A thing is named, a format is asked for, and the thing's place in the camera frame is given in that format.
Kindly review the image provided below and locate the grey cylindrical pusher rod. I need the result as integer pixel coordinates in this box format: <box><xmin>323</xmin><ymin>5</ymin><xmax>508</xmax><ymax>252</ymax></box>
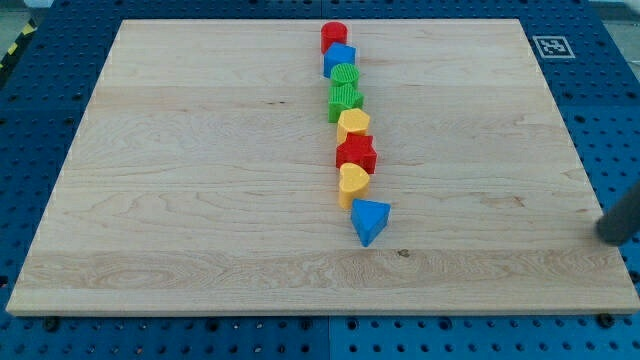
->
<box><xmin>595</xmin><ymin>182</ymin><xmax>639</xmax><ymax>246</ymax></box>

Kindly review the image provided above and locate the blue triangle block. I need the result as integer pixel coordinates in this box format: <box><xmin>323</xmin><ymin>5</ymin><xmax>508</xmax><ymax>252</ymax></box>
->
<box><xmin>351</xmin><ymin>199</ymin><xmax>391</xmax><ymax>247</ymax></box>

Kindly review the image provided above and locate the yellow heart block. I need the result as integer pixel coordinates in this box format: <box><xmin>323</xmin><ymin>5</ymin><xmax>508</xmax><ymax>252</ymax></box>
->
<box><xmin>338</xmin><ymin>163</ymin><xmax>370</xmax><ymax>209</ymax></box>

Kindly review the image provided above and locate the white fiducial marker tag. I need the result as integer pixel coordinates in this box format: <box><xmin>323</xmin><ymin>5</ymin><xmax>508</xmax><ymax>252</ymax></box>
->
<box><xmin>533</xmin><ymin>35</ymin><xmax>575</xmax><ymax>59</ymax></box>

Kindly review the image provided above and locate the red star block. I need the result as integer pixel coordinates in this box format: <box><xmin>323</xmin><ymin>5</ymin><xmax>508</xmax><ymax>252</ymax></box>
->
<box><xmin>335</xmin><ymin>133</ymin><xmax>378</xmax><ymax>174</ymax></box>

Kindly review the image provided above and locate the yellow pentagon block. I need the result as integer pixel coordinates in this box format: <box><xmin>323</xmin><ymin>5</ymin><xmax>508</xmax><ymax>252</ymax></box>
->
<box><xmin>336</xmin><ymin>108</ymin><xmax>370</xmax><ymax>145</ymax></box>

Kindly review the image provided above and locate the green star block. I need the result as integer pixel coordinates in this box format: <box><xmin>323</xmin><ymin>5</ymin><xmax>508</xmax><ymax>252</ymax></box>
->
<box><xmin>328</xmin><ymin>84</ymin><xmax>364</xmax><ymax>123</ymax></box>

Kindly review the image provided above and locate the green cylinder block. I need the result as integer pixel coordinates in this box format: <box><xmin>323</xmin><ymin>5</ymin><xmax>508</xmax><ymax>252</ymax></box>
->
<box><xmin>330</xmin><ymin>63</ymin><xmax>360</xmax><ymax>89</ymax></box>

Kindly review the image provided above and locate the blue cube block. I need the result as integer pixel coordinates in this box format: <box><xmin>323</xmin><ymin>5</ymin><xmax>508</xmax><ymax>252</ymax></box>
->
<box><xmin>323</xmin><ymin>42</ymin><xmax>357</xmax><ymax>78</ymax></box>

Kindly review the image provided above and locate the red cylinder block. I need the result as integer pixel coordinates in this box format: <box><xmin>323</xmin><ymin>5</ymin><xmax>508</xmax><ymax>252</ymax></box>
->
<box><xmin>320</xmin><ymin>21</ymin><xmax>348</xmax><ymax>54</ymax></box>

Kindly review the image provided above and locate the wooden board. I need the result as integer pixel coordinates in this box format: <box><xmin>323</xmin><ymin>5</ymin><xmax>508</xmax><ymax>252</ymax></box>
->
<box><xmin>7</xmin><ymin>19</ymin><xmax>639</xmax><ymax>317</ymax></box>

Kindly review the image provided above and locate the yellow black hazard tape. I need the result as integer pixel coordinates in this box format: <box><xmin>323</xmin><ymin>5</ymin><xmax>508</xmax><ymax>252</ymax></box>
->
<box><xmin>1</xmin><ymin>19</ymin><xmax>38</xmax><ymax>73</ymax></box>

